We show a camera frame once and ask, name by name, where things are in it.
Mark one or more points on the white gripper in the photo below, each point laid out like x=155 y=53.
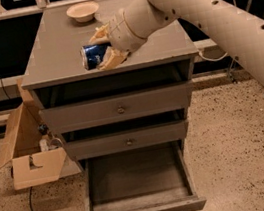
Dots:
x=120 y=35

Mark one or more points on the blue pepsi can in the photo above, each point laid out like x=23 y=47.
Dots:
x=92 y=55

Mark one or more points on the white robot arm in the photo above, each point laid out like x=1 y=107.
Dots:
x=237 y=32

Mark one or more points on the grey drawer cabinet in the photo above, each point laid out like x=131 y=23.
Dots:
x=57 y=58

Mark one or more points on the grey top drawer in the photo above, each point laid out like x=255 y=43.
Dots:
x=111 y=98

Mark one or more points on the grey drawer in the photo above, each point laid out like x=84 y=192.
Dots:
x=153 y=178
x=111 y=98
x=131 y=134

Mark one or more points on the grey middle drawer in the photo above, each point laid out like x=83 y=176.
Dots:
x=131 y=134

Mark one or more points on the grey bottom drawer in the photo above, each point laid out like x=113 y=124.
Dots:
x=153 y=178

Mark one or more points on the white bowl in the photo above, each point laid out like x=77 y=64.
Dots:
x=83 y=12

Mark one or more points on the small bottle in box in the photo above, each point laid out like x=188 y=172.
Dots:
x=44 y=141

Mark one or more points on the brown cardboard box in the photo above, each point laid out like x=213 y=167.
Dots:
x=21 y=148

